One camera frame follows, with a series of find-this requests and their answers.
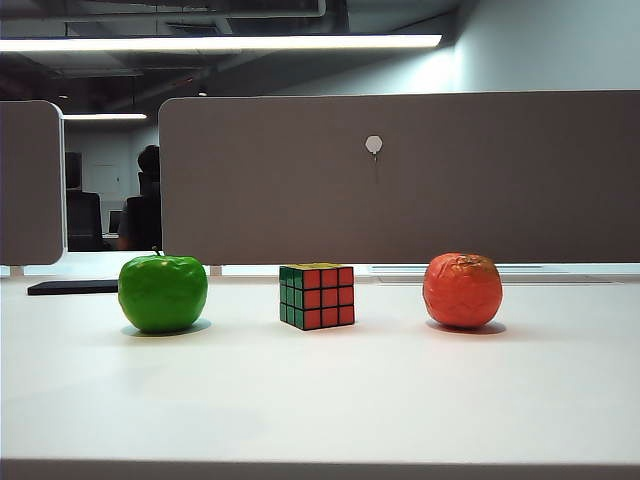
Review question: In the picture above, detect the Rubik's cube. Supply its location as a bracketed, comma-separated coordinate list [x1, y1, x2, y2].
[278, 262, 356, 332]

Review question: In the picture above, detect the long ceiling light strip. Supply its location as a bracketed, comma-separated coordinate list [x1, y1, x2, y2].
[0, 33, 444, 53]

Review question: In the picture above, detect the black smartphone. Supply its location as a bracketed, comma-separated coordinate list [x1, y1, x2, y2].
[27, 279, 120, 296]

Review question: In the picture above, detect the black office chair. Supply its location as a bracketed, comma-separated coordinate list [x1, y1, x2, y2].
[66, 191, 105, 252]

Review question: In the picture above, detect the green apple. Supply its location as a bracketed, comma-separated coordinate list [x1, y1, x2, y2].
[117, 246, 209, 334]

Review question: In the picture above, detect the seated person in background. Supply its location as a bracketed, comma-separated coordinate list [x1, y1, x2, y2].
[117, 144, 162, 251]

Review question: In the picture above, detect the orange fruit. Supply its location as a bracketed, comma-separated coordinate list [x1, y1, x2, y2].
[423, 252, 503, 330]

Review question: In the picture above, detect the short ceiling light strip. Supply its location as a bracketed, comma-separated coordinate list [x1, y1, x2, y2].
[62, 112, 149, 121]

